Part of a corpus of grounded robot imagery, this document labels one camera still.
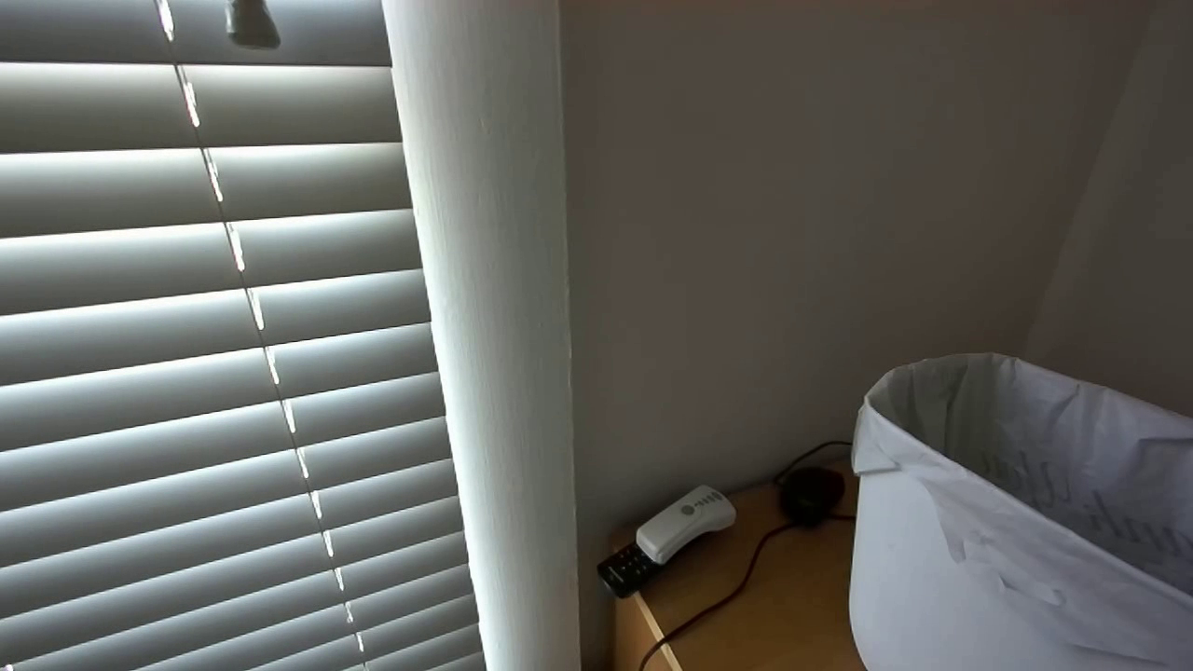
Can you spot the white bin with liner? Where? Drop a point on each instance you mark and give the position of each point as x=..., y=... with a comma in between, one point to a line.
x=994, y=562

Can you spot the white handheld device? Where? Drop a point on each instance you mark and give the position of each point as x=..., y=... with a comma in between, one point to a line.
x=683, y=522

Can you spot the black remote control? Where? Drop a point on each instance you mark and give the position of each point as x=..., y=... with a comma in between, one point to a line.
x=623, y=572

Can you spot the black round puck device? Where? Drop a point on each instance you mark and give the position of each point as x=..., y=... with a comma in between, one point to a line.
x=811, y=495

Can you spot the white slatted window blind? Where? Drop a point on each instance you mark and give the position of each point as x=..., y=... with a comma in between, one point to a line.
x=188, y=375

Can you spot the dark blind wand knob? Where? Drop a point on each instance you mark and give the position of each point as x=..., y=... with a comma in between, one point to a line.
x=250, y=19

